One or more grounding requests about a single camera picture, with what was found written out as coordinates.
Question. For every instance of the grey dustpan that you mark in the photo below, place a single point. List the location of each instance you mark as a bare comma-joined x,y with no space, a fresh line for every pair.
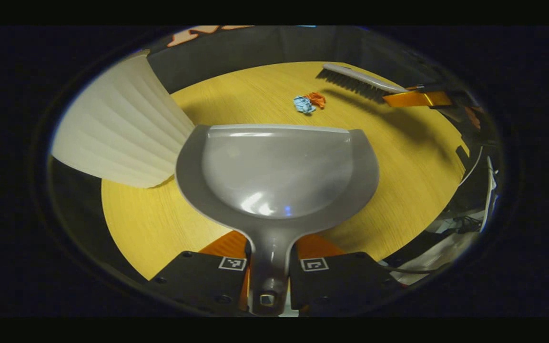
279,176

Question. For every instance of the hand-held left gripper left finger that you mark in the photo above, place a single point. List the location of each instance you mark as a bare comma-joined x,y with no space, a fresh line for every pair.
198,281

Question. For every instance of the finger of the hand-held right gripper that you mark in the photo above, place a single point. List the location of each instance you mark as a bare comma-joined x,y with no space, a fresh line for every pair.
417,98

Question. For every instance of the wooden desktop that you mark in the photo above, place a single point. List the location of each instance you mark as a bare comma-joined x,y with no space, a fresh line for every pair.
398,157

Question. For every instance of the black backdrop cloth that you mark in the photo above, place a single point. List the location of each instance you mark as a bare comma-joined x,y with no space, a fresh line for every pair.
255,52

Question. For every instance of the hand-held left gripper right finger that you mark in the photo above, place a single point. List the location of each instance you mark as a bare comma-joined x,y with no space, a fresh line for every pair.
341,281

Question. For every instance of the small grey broom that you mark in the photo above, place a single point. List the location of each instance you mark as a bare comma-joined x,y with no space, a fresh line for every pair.
355,81

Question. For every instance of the orange paper trash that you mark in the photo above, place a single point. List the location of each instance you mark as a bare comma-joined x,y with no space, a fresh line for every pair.
317,99

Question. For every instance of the white garbage bin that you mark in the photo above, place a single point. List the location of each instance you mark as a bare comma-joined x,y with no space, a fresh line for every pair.
122,124

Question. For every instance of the blue paper trash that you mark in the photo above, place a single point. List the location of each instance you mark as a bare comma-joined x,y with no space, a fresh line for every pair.
303,105

